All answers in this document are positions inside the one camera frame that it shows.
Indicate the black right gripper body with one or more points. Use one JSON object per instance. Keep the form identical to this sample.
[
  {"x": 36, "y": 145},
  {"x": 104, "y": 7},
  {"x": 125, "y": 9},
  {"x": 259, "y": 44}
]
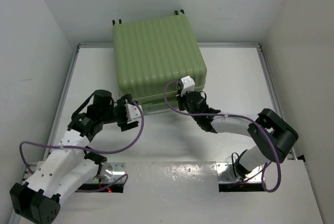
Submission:
[{"x": 182, "y": 103}]

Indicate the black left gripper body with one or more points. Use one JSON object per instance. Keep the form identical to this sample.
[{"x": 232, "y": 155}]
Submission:
[{"x": 119, "y": 113}]

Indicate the green suitcase blue lining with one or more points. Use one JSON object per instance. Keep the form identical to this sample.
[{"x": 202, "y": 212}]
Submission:
[{"x": 153, "y": 52}]

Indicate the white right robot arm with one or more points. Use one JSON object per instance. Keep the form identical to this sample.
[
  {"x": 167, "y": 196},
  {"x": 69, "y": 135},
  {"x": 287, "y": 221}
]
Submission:
[{"x": 273, "y": 137}]

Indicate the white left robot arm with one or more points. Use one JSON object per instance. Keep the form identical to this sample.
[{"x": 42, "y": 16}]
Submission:
[{"x": 72, "y": 162}]

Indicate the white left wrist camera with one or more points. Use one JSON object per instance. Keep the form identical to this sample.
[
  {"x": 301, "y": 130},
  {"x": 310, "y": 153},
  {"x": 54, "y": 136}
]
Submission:
[{"x": 132, "y": 111}]

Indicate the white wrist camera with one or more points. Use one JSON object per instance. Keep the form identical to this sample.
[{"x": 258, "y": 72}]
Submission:
[
  {"x": 188, "y": 85},
  {"x": 132, "y": 111}
]

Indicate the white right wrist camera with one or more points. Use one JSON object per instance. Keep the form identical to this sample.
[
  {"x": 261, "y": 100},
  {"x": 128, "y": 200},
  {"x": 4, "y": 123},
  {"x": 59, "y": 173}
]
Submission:
[{"x": 188, "y": 85}]

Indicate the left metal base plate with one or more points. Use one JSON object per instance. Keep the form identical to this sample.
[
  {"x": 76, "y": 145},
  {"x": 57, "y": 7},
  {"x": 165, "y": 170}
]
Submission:
[{"x": 109, "y": 172}]

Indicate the metal base plate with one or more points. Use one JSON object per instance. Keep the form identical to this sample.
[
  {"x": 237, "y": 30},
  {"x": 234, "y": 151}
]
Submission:
[
  {"x": 109, "y": 172},
  {"x": 226, "y": 175}
]

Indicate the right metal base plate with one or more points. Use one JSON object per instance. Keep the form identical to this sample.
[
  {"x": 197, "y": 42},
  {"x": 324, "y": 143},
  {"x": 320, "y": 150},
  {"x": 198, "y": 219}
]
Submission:
[{"x": 226, "y": 175}]

